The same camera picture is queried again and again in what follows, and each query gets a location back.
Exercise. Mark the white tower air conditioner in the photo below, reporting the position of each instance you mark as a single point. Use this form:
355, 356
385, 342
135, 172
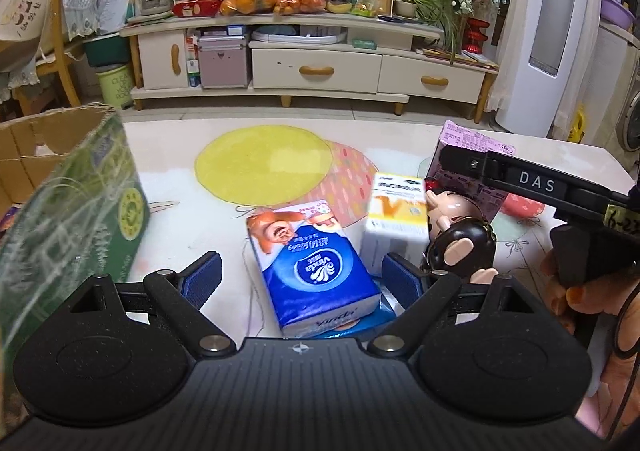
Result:
544, 52

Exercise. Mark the white orange medicine box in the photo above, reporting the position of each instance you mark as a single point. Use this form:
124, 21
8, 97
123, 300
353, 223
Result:
396, 221

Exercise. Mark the nezha doll figure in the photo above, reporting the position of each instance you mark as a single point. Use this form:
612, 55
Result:
461, 238

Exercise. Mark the wooden chair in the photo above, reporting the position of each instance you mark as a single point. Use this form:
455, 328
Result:
67, 24

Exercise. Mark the right hand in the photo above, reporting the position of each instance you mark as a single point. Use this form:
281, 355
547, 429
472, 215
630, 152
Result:
606, 313

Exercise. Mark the green trash bin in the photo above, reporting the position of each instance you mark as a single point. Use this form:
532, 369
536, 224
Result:
116, 82

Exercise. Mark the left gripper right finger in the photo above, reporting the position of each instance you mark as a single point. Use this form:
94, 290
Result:
423, 296

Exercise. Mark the canvas tote bag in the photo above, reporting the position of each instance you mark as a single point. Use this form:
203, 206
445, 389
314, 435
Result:
21, 29

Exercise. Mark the red vase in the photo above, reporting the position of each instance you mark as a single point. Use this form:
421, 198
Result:
474, 36

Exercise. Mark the cream tv cabinet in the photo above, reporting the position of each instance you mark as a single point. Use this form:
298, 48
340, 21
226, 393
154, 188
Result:
372, 60

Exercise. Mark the green milk cardboard carton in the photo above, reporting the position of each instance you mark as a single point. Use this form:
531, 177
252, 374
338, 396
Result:
69, 181

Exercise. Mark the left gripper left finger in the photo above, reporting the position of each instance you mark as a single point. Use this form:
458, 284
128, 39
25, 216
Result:
178, 298

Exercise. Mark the washing machine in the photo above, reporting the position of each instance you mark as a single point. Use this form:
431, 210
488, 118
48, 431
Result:
622, 115

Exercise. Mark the pink storage box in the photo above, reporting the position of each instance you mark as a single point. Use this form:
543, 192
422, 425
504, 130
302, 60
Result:
223, 62

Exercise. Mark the blue tissue pack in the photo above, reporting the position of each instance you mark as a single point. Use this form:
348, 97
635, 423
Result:
315, 279

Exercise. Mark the tall pink blind box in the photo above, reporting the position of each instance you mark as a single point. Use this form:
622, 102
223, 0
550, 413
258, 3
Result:
459, 176

